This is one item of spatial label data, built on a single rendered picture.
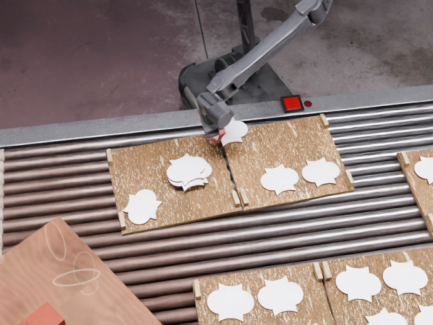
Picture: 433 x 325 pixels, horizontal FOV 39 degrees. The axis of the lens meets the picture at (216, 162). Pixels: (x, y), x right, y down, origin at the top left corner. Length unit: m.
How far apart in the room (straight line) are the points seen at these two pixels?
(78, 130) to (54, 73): 1.53
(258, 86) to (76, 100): 1.06
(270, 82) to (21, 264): 1.96
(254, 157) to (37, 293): 0.89
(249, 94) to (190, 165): 1.26
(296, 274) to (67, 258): 0.72
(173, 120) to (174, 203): 0.38
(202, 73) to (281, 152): 1.29
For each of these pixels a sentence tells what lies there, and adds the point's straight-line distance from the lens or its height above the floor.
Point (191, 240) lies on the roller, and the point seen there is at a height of 0.92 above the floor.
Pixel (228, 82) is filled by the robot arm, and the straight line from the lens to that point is 1.97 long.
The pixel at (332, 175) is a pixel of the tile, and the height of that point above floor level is 0.95.
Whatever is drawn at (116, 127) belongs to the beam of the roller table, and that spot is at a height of 0.91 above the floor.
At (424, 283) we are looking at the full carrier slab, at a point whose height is 0.95.
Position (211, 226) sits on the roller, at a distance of 2.10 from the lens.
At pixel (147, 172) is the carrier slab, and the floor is 0.94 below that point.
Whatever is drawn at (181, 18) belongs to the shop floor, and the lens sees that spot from 4.15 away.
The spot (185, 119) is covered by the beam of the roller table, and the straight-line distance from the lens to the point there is 2.36.
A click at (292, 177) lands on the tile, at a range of 2.20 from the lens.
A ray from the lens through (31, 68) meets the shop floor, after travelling 3.91.
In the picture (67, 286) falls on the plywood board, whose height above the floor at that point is 1.04.
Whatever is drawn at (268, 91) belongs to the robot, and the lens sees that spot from 3.41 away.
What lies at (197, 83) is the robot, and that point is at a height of 0.24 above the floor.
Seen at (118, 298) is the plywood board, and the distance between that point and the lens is 1.85.
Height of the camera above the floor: 2.74
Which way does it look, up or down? 54 degrees down
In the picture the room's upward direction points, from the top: 5 degrees clockwise
